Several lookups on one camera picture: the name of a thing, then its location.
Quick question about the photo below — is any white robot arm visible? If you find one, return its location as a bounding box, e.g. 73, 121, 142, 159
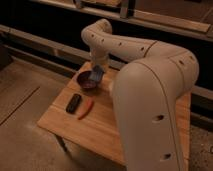
81, 19, 199, 171

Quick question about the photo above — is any dark ceramic bowl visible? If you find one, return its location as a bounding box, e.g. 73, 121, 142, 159
77, 71, 101, 89

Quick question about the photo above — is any wooden table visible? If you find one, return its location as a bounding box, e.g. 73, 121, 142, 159
36, 61, 192, 171

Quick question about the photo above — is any metal table leg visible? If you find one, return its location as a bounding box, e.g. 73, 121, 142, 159
55, 135, 68, 153

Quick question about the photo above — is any wooden wall rail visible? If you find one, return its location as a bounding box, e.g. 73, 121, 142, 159
31, 0, 213, 42

